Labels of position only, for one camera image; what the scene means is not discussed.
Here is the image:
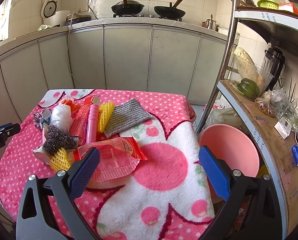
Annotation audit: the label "pink plastic trash bucket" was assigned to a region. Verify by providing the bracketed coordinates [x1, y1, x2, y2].
[198, 124, 259, 177]

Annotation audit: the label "pink polka dot blanket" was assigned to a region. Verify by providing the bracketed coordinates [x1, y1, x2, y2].
[0, 89, 215, 239]

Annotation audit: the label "white small carton box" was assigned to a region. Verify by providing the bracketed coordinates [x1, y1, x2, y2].
[274, 118, 291, 139]

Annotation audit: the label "grey kitchen cabinets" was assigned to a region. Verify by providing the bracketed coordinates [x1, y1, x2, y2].
[0, 18, 226, 125]

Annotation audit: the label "yellow foam fruit net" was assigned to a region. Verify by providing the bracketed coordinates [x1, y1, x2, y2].
[97, 101, 114, 133]

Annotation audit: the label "black blender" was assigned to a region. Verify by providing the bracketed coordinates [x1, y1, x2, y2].
[262, 37, 285, 90]

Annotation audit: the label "green plastic basket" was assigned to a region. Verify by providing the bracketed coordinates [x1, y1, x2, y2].
[257, 0, 279, 10]

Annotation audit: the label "grey scouring cloth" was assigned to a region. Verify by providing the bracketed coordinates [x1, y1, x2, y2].
[103, 99, 153, 138]

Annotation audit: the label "cardboard shelf liner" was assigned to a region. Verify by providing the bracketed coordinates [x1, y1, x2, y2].
[217, 80, 298, 239]

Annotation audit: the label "napa cabbage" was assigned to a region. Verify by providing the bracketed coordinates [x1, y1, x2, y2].
[234, 47, 258, 82]

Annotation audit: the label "metal shelf rack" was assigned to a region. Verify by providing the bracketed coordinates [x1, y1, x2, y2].
[198, 0, 298, 239]

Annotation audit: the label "bag of dried food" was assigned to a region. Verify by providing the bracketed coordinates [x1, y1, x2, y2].
[254, 90, 276, 118]

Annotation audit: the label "crumpled foil wrapper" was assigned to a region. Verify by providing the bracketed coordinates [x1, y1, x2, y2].
[33, 108, 52, 130]

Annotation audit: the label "red snack bag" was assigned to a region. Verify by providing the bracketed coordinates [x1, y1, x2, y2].
[78, 137, 148, 183]

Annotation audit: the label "pink plastic tube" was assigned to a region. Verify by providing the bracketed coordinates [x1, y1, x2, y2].
[86, 104, 99, 144]

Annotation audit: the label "white rice cooker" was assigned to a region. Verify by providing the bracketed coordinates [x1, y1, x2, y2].
[41, 0, 71, 27]

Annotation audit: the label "white orange wrapper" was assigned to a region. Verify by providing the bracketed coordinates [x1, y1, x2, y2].
[59, 95, 80, 113]

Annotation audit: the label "black wok with handle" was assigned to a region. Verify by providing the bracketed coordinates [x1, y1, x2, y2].
[154, 0, 186, 21]

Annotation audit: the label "green bell pepper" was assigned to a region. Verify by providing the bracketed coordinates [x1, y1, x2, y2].
[238, 78, 259, 100]

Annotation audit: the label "white plastic bag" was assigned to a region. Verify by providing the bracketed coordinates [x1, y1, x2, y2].
[50, 104, 73, 130]

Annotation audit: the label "metal kettle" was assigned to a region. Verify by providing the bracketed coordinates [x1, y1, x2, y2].
[202, 14, 219, 31]

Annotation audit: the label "black wok with lid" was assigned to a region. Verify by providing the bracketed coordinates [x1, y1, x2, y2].
[111, 0, 145, 17]

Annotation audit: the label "clear plastic bag greens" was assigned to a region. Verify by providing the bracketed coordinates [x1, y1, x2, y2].
[270, 89, 298, 135]

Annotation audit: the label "steel wool scrubber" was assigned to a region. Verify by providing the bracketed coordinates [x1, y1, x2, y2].
[42, 125, 78, 156]

